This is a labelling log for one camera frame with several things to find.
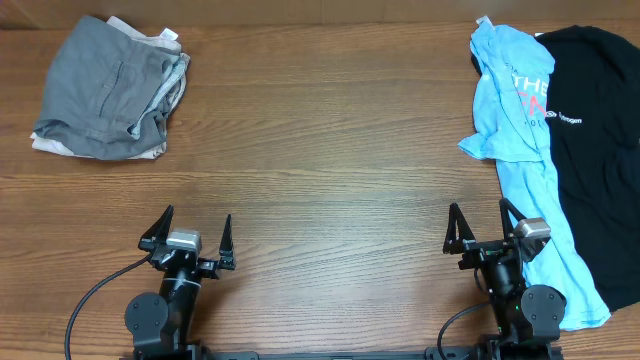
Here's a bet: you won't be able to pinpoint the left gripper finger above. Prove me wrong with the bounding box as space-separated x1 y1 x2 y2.
138 205 174 251
219 214 236 270

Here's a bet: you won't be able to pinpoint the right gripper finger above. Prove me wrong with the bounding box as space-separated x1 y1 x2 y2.
499 198 525 238
443 203 475 253

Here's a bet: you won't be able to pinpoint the light blue printed t-shirt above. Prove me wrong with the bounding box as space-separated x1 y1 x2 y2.
459 16 611 331

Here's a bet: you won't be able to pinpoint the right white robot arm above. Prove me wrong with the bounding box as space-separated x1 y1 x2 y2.
436 198 566 360

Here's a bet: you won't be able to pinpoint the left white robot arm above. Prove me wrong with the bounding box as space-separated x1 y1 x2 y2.
124 206 236 360

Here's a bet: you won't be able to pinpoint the black t-shirt white logo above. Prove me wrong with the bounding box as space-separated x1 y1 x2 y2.
533 26 639 313

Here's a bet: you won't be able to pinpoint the grey folded shorts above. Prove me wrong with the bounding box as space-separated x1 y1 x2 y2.
33 14 191 161

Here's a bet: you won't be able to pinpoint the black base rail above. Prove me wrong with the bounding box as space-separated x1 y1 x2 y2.
119 344 565 360

